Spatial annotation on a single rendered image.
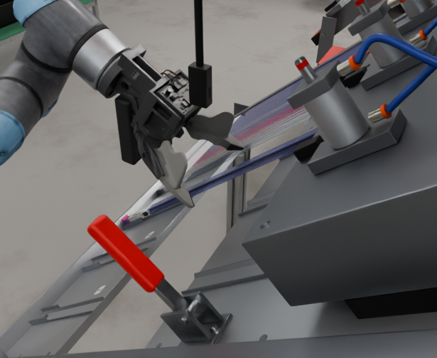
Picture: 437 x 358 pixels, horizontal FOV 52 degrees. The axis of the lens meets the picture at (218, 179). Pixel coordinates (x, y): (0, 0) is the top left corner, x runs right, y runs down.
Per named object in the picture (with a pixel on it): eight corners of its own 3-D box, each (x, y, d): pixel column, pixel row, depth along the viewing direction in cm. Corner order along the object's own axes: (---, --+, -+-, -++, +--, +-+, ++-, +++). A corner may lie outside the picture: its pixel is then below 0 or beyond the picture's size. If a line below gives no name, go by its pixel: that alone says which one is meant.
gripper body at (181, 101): (182, 124, 55) (109, 57, 54) (156, 160, 61) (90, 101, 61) (213, 97, 60) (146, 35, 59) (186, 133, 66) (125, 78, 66)
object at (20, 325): (16, 389, 62) (-20, 354, 61) (232, 148, 107) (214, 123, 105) (20, 389, 61) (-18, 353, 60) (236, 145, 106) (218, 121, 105)
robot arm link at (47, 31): (39, 18, 66) (61, -32, 61) (95, 69, 66) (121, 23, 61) (-2, 26, 59) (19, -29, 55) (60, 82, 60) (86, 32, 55)
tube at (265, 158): (126, 225, 80) (122, 221, 80) (131, 221, 81) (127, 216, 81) (382, 113, 45) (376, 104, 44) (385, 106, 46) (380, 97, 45)
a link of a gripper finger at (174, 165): (188, 192, 52) (165, 126, 55) (168, 214, 56) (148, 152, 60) (210, 190, 54) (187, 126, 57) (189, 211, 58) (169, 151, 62)
